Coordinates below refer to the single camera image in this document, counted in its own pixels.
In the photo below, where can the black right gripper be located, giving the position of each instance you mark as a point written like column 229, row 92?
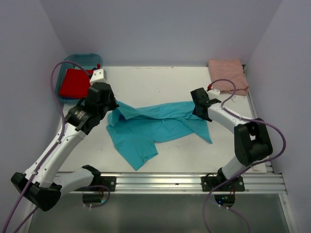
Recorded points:
column 195, row 112

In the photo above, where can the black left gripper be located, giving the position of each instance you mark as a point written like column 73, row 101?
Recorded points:
column 113, row 104

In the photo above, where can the teal t-shirt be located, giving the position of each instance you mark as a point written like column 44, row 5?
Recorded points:
column 135, row 131

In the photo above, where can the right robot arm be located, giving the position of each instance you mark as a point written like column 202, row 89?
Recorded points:
column 251, row 139

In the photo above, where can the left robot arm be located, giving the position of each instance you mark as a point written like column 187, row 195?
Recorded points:
column 39, row 183

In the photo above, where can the red t-shirt in bin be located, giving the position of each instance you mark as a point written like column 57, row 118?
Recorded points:
column 75, row 84

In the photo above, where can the teal plastic bin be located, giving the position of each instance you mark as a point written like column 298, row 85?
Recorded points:
column 76, row 61

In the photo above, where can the folded pink t-shirt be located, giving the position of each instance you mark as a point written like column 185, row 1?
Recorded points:
column 230, row 70

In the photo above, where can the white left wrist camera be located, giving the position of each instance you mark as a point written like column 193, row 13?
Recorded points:
column 98, row 76

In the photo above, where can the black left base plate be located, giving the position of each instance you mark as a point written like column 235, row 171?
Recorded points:
column 108, row 181

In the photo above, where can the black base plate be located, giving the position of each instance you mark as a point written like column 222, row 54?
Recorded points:
column 108, row 181
column 209, row 181

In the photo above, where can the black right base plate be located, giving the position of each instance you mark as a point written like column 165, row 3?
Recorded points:
column 209, row 181

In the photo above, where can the aluminium mounting rail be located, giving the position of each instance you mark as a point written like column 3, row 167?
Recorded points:
column 189, row 183

